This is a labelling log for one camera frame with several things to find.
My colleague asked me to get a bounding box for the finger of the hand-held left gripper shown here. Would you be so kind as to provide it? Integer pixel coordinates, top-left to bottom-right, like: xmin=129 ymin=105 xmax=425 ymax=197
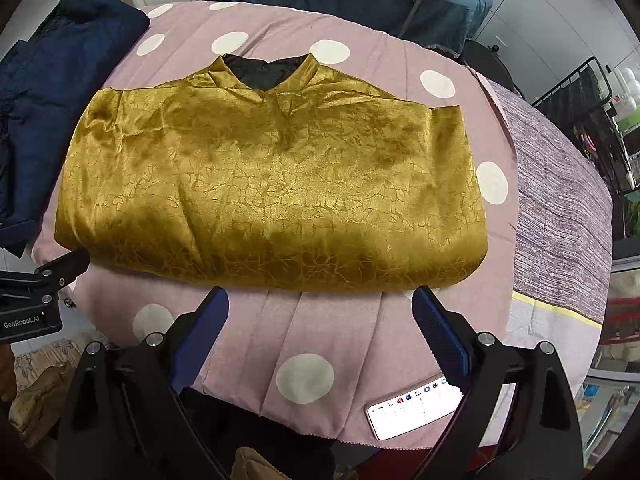
xmin=0 ymin=247 xmax=91 ymax=311

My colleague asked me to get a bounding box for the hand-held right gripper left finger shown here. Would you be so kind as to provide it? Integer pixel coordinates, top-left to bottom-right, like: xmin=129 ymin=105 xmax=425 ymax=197
xmin=55 ymin=286 xmax=231 ymax=480

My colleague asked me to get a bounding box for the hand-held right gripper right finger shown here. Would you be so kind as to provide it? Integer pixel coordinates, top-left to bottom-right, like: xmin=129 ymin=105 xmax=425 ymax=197
xmin=411 ymin=285 xmax=585 ymax=480

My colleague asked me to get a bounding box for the gold jacket with black lining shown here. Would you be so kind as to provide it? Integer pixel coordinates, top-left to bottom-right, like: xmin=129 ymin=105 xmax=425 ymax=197
xmin=54 ymin=52 xmax=488 ymax=295

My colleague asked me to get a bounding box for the beige floral cloth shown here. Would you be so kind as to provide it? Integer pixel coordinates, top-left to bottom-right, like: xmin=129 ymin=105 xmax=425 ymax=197
xmin=10 ymin=337 xmax=101 ymax=448

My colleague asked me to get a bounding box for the white smartphone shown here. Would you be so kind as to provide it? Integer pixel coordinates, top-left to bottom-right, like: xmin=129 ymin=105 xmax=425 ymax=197
xmin=366 ymin=374 xmax=466 ymax=441

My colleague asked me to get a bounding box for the pink polka dot blanket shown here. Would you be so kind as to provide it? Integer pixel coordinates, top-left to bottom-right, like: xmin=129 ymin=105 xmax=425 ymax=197
xmin=30 ymin=0 xmax=518 ymax=448

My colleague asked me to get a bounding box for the grey striped cloth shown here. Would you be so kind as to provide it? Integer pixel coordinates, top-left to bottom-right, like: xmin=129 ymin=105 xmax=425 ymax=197
xmin=480 ymin=72 xmax=615 ymax=396

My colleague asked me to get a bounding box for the cluttered storage shelf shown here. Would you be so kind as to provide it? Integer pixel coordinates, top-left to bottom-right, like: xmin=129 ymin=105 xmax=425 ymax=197
xmin=582 ymin=250 xmax=640 ymax=456

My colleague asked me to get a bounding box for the navy blue jacket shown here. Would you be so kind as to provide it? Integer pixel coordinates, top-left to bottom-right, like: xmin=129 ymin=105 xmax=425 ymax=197
xmin=0 ymin=0 xmax=151 ymax=256

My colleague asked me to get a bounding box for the black round stool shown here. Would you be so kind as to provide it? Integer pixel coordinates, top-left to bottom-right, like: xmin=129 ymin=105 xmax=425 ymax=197
xmin=462 ymin=40 xmax=513 ymax=97

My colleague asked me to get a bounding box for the white plastic bottle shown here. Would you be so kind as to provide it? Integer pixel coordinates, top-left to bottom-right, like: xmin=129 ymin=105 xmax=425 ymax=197
xmin=617 ymin=67 xmax=640 ymax=107

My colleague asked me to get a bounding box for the black wire rack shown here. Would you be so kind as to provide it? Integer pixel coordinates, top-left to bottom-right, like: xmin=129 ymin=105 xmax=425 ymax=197
xmin=532 ymin=56 xmax=640 ymax=196

